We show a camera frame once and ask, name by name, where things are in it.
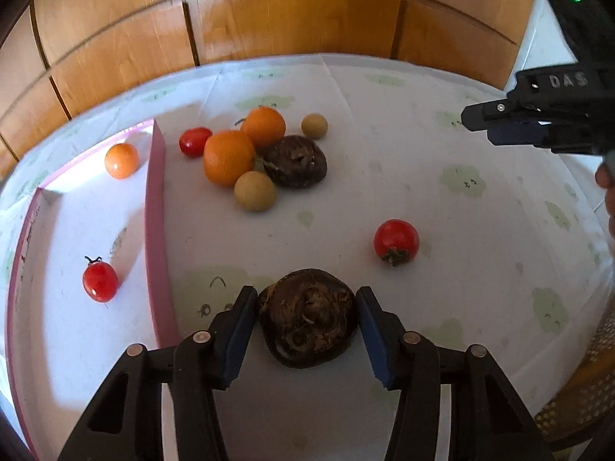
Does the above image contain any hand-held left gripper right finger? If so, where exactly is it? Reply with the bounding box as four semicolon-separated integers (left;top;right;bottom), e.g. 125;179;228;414
356;285;553;461

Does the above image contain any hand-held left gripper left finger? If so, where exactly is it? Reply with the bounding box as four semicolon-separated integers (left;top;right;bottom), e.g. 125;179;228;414
58;285;260;461

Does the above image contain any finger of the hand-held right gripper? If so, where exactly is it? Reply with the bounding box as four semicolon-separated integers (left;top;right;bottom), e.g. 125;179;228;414
461;100;544;131
487;122;599;154

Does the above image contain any dark brown water chestnut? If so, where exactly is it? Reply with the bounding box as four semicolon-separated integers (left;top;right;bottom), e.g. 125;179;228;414
262;135;328;189
257;269;360;370

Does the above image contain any red tomato with stem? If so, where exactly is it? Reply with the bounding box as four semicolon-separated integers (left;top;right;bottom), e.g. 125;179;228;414
374;219;420;267

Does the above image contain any pink shallow box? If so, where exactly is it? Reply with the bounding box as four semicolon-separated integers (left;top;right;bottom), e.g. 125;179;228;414
5;119;181;461

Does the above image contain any tan round longan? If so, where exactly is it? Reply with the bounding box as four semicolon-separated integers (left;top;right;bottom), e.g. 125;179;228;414
234;171;277;212
301;113;329;140

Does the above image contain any orange mandarin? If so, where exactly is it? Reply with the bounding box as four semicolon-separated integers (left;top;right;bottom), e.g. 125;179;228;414
203;131;256;187
240;106;287;149

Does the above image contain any red cherry tomato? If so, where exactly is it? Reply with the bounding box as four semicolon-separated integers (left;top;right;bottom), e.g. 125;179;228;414
179;127;213;158
81;256;119;303

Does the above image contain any person's right hand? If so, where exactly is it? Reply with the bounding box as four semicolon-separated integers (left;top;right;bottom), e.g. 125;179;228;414
595;151;615;245

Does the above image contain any white green-print tablecloth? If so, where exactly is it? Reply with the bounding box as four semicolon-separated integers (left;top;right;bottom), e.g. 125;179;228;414
0;53;615;461

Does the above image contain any wicker chair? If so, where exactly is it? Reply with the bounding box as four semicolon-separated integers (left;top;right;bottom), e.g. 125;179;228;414
533;307;615;443

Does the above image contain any small orange tomato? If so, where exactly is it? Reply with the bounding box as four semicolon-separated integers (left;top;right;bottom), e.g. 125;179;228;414
105;143;140;179

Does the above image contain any wooden panelled cabinet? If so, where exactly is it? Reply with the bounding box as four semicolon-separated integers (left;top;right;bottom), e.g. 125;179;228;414
0;0;539;178

